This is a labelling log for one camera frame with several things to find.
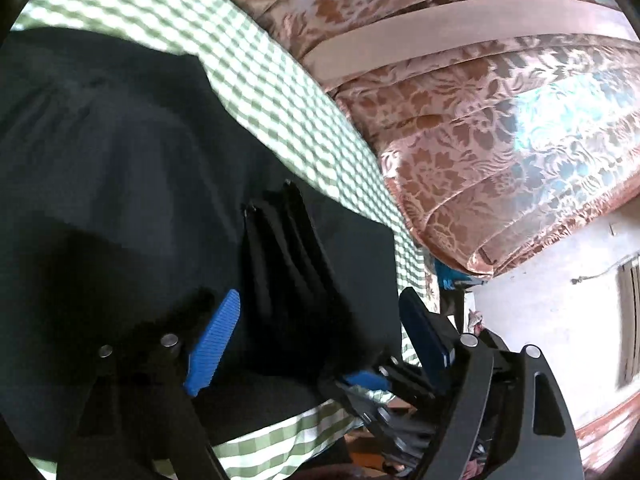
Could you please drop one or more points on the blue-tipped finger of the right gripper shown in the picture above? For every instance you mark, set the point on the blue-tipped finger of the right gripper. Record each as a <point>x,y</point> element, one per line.
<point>368,380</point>

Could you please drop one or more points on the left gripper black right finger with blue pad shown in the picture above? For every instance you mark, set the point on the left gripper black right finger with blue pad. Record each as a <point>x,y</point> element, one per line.
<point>489,395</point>

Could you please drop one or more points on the brown floral curtain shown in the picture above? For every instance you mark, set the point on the brown floral curtain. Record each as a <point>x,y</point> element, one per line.
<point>500,125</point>

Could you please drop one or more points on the green white checkered bedsheet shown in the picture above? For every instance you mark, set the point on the green white checkered bedsheet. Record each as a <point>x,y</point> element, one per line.
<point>269,94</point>

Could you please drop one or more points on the black pants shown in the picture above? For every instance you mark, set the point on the black pants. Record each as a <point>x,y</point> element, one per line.
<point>130,195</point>

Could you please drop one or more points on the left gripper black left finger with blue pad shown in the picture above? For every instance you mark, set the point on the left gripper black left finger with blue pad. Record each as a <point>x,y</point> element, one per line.
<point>140,409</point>

